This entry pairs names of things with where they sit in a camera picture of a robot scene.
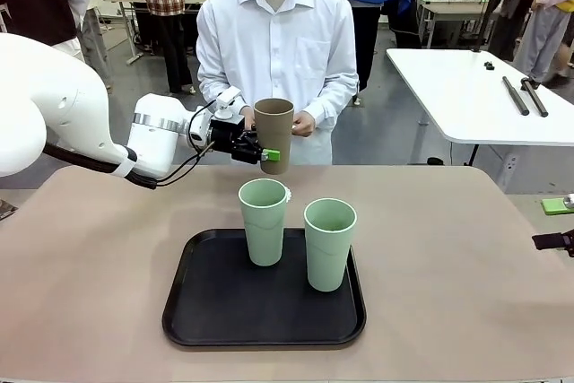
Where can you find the grey outlet post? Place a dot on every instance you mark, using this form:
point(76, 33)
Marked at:
point(512, 167)

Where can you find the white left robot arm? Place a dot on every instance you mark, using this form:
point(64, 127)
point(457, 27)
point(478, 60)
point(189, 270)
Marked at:
point(67, 109)

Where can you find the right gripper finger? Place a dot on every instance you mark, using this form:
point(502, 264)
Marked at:
point(553, 206)
point(549, 241)

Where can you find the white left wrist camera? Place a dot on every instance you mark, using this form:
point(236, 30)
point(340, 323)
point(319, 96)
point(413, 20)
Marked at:
point(226, 100)

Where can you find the small black part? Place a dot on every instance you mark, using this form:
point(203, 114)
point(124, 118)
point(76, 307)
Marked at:
point(489, 65)

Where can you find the white side table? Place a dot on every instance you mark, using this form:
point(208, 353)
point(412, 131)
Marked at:
point(466, 96)

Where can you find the white scalloped paper coaster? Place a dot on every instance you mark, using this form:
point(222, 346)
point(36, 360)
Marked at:
point(289, 194)

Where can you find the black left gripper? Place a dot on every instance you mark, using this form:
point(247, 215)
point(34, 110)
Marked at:
point(226, 134)

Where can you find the person in white shirt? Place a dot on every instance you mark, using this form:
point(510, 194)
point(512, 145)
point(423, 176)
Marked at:
point(278, 51)

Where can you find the black metal rod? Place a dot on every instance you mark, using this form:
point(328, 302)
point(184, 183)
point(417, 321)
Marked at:
point(536, 98)
point(515, 96)

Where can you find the person right forearm white sleeve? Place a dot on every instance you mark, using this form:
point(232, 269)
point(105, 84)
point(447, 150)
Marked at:
point(215, 91)

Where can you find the black plastic tray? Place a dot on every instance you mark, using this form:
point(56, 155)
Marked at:
point(264, 315)

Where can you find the bystander in grey trousers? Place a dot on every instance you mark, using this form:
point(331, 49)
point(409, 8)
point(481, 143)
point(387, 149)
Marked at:
point(96, 42)

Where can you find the green tall cup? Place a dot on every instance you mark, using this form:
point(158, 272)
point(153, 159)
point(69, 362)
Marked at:
point(327, 262)
point(264, 235)

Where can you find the person right hand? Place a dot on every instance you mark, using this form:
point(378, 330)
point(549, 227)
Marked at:
point(247, 111)

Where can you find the brown tall cup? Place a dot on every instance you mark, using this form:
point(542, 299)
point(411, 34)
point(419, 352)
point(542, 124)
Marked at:
point(273, 132)

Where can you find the person left hand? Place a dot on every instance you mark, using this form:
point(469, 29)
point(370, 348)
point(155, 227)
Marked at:
point(305, 125)

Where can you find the person left forearm white sleeve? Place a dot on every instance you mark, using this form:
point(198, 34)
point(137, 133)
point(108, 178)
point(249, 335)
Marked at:
point(336, 96)

